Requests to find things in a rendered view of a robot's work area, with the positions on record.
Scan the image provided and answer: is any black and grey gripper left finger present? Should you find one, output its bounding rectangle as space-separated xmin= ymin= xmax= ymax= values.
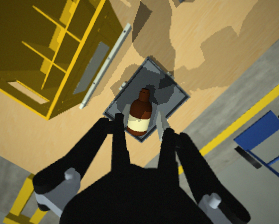
xmin=32 ymin=104 xmax=136 ymax=217

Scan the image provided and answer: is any dark grey square tray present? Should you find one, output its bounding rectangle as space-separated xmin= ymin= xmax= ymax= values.
xmin=103 ymin=56 xmax=190 ymax=144

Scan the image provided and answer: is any yellow plastic crate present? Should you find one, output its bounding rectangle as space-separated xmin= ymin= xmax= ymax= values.
xmin=0 ymin=0 xmax=124 ymax=121

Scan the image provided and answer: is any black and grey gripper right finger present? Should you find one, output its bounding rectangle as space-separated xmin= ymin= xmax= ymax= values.
xmin=156 ymin=110 xmax=251 ymax=224

